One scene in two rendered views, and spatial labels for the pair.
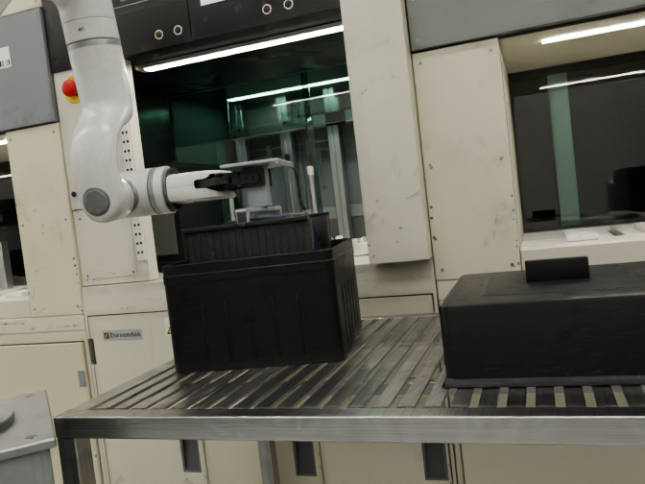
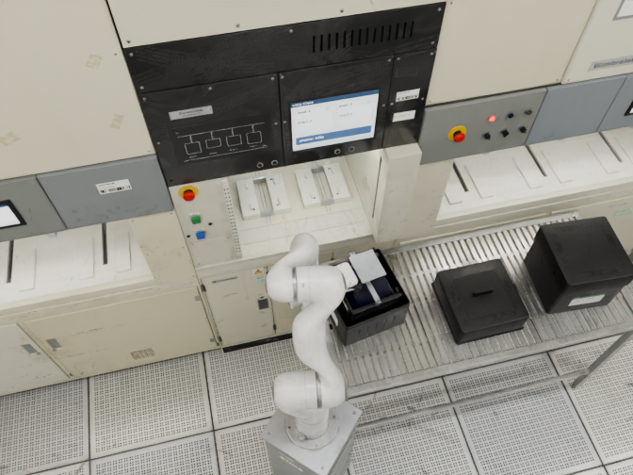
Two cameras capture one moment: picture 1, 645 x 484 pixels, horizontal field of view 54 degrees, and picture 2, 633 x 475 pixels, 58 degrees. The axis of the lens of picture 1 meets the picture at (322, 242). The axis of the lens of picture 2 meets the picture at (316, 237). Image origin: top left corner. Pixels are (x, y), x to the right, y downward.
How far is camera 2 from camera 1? 2.10 m
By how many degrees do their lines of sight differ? 59
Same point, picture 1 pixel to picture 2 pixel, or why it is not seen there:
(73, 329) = (189, 284)
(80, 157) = not seen: hidden behind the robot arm
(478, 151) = (431, 195)
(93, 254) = (202, 255)
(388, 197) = (391, 222)
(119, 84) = not seen: hidden behind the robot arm
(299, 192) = not seen: hidden behind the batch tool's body
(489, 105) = (442, 180)
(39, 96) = (160, 201)
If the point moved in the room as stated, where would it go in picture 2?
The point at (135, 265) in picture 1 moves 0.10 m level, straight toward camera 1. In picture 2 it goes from (234, 254) to (251, 269)
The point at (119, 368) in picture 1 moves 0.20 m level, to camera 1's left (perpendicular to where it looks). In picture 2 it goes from (221, 289) to (181, 312)
